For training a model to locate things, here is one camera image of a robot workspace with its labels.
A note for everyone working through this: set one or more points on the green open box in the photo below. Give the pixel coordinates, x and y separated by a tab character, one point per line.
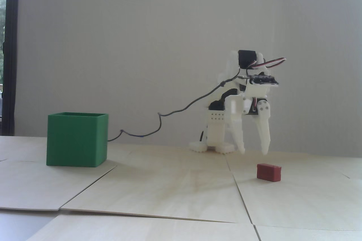
73	142

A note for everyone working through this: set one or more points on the dark wrist camera board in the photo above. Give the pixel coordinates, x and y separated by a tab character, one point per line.
263	80

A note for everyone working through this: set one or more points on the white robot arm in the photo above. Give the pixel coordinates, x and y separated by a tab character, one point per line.
230	65

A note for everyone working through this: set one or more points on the light plywood sheet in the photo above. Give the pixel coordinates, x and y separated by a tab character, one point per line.
28	184
141	229
169	190
311	235
305	201

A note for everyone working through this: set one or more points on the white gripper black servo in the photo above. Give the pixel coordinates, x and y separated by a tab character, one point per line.
263	112

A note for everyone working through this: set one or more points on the white backdrop board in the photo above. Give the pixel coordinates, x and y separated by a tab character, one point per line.
113	40

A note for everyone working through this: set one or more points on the red rectangular block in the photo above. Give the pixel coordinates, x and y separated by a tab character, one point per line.
268	172

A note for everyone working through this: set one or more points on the black window frame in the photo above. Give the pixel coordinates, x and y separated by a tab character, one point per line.
11	54

